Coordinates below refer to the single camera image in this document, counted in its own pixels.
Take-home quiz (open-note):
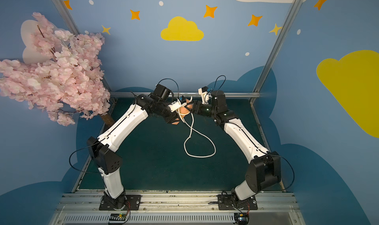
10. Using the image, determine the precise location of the pink cherry blossom tree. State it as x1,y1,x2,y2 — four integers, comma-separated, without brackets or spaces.
1,12,111,126

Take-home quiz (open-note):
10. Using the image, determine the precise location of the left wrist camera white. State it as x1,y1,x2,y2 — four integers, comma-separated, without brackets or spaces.
169,99,187,112

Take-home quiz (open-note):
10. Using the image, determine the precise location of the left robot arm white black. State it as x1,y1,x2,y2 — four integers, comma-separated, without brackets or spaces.
87,94,186,199

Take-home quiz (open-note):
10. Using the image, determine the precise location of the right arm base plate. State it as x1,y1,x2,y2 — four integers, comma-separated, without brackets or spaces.
217,194,258,211

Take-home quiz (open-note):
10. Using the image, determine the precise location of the aluminium front rail assembly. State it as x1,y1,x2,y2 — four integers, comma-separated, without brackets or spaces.
50,190,306,225

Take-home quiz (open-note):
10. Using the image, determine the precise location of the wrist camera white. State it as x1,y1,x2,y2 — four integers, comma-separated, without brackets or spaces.
169,99,187,112
198,86,209,104

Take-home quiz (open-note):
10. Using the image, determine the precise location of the aluminium back frame rail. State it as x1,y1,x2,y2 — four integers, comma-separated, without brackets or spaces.
110,91,260,98

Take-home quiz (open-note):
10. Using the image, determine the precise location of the orange power strip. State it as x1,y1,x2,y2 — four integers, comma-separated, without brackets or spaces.
175,99,192,122

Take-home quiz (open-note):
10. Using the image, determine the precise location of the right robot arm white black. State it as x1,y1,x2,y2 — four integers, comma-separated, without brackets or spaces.
187,91,281,201

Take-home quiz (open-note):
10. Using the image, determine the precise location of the white power cord with plug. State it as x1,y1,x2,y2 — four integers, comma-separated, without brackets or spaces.
177,96,217,159

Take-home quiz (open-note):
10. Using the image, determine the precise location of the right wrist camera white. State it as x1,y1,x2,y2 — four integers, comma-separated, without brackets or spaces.
198,86,209,104

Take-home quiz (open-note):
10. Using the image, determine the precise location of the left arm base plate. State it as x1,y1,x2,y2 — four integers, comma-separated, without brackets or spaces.
99,193,142,211

